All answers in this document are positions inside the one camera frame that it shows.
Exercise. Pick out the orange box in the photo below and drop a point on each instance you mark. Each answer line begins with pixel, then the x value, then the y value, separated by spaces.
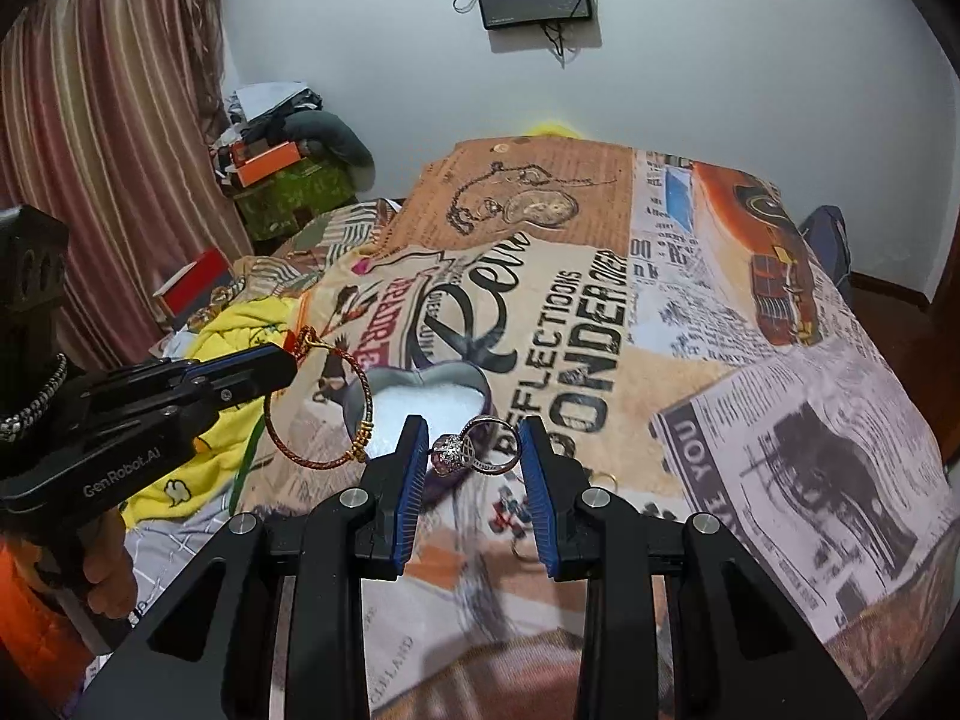
pixel 250 168

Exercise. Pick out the person's left hand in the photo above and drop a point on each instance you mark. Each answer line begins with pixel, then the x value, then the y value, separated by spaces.
pixel 108 569

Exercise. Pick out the heart-shaped white jewelry dish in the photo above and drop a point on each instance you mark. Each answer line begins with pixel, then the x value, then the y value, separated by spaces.
pixel 446 396

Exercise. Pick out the striped brown curtain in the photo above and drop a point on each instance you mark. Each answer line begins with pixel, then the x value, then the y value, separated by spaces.
pixel 109 109

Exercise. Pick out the dark blue bag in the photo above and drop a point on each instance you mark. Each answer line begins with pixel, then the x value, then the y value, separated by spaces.
pixel 824 230

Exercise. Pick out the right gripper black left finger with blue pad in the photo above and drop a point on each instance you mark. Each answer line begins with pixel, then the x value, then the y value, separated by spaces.
pixel 274 601

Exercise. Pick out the newspaper print bed sheet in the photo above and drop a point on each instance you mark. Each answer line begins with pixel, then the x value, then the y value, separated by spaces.
pixel 674 333

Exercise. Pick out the grey clothing pile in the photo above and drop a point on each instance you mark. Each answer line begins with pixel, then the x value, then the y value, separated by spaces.
pixel 322 134

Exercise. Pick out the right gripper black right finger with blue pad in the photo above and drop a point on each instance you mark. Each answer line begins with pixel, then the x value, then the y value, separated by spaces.
pixel 739 648

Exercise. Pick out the green patterned bag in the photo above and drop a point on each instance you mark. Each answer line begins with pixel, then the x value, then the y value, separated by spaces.
pixel 282 204

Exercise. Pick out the red white box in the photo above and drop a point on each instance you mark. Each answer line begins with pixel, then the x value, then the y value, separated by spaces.
pixel 192 285

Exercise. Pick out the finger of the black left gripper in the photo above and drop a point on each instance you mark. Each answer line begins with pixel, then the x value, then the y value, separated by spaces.
pixel 240 377

